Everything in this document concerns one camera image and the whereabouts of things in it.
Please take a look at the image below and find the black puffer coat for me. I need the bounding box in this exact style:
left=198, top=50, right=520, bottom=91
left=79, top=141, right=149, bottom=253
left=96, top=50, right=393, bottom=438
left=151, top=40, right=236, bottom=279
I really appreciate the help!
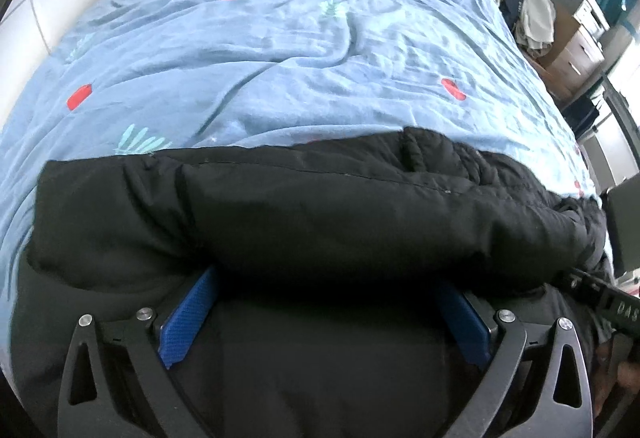
left=11, top=127, right=611, bottom=437

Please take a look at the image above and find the beige clothes pile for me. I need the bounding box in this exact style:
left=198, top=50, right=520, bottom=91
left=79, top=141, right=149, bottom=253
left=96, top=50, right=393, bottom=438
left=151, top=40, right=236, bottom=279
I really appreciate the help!
left=515, top=0, right=556, bottom=57

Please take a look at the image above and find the right hand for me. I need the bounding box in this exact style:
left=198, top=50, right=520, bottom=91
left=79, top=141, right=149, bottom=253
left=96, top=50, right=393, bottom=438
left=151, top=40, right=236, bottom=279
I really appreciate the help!
left=591, top=337, right=639, bottom=418

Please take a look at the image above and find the black chair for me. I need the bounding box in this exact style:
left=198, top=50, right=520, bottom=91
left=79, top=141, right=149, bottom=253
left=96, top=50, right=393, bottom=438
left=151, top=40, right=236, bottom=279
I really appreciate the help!
left=601, top=175, right=640, bottom=279

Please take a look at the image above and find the wooden drawer chest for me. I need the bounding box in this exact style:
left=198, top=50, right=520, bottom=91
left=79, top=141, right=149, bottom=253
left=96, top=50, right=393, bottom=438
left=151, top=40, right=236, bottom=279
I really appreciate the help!
left=532, top=7, right=604, bottom=109

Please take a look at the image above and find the white printer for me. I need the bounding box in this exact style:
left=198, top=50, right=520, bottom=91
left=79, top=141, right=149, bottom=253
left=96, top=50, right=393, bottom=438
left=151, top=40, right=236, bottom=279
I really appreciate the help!
left=551, top=0, right=610, bottom=40

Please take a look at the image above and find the blue cartoon bed cover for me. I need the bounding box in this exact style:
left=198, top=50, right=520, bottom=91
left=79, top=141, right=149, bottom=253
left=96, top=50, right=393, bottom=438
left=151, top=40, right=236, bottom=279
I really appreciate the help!
left=1, top=0, right=596, bottom=370

